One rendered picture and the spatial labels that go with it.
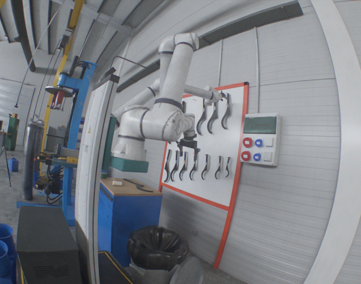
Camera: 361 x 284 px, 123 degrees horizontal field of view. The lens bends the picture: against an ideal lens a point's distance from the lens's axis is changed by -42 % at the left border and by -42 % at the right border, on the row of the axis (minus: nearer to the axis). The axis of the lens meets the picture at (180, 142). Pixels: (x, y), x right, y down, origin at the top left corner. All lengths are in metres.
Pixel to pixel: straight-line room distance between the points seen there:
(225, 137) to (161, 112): 1.39
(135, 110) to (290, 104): 1.53
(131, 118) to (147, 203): 1.16
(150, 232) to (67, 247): 0.93
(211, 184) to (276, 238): 1.04
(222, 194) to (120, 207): 1.16
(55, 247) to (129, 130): 0.73
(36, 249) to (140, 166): 0.70
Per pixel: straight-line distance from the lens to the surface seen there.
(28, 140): 3.22
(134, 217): 1.83
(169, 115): 0.77
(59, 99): 3.09
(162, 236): 1.69
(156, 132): 0.78
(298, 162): 1.75
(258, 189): 1.87
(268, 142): 1.66
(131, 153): 0.83
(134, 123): 0.84
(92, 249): 1.13
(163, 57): 1.16
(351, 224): 1.74
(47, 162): 2.64
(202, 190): 2.24
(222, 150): 2.08
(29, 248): 0.96
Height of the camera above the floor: 1.40
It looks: 4 degrees up
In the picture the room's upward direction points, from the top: 9 degrees clockwise
